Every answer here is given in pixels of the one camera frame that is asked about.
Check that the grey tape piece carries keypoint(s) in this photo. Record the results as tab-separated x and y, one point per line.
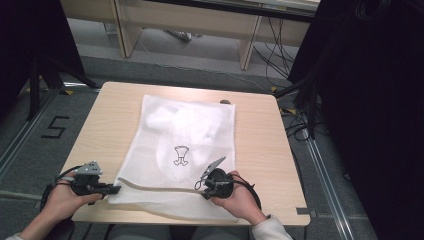
302	211

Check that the person's right hand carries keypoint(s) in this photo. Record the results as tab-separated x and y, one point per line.
240	200

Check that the white mesh laundry bag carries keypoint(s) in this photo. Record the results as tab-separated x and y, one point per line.
173	186

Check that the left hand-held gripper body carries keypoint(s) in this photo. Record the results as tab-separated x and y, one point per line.
87	180

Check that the small dark round object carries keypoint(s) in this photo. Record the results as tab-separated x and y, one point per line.
225	101

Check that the person's left hand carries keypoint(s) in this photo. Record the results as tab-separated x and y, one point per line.
63	201

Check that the light wooden desk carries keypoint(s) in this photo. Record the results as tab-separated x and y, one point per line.
200	20

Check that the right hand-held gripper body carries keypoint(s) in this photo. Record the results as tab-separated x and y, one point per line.
220	185

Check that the black curtain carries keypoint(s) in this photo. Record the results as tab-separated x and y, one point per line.
30	43
373	110

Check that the person's grey trousers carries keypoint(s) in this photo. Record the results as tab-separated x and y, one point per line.
143	233

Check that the white garment with black print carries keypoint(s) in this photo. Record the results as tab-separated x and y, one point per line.
183	143

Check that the black metal stand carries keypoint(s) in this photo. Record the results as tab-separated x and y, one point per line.
305	100
50	76

